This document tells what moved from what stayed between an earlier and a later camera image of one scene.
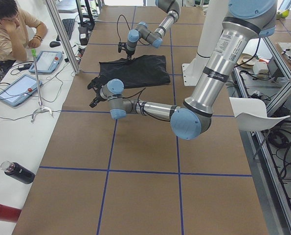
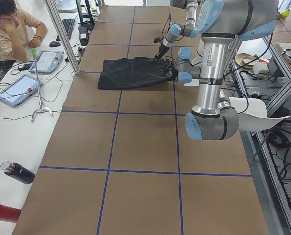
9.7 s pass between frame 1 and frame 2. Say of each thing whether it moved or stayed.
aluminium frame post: stayed
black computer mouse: stayed
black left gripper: moved
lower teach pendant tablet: stayed
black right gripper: moved
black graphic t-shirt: stayed
